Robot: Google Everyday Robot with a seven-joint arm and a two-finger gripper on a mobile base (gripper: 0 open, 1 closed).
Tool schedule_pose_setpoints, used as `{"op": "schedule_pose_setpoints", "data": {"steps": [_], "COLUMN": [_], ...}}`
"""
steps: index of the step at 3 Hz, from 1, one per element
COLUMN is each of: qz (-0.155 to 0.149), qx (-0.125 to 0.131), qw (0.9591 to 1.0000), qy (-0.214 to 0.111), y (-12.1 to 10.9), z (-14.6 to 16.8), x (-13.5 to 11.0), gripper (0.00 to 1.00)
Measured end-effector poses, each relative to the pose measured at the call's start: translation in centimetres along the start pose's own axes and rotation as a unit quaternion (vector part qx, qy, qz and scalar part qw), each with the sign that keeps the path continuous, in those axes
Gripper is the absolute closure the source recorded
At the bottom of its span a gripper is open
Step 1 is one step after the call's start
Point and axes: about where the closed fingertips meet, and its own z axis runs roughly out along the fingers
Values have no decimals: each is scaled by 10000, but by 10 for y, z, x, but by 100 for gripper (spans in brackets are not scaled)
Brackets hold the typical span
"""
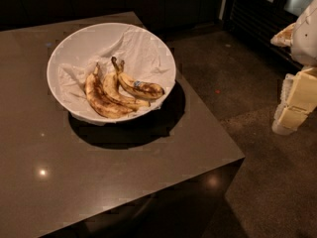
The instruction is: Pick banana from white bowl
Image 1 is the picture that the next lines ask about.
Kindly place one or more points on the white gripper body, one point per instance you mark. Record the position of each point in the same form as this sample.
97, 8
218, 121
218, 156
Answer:
305, 37

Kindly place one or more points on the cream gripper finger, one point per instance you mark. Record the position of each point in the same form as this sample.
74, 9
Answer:
298, 98

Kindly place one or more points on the banana with sticker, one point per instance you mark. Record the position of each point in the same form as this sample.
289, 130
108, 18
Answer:
146, 90

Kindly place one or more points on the white round bowl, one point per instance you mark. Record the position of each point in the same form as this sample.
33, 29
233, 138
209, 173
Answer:
85, 43

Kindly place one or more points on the middle spotted banana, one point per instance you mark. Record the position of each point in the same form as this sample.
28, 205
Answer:
110, 85

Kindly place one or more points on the spotted banana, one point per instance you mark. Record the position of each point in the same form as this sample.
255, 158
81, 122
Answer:
99, 101
110, 85

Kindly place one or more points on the left spotted banana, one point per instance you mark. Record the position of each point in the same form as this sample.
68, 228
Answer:
99, 101

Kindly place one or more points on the white paper liner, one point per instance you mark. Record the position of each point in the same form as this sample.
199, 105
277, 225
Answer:
142, 55

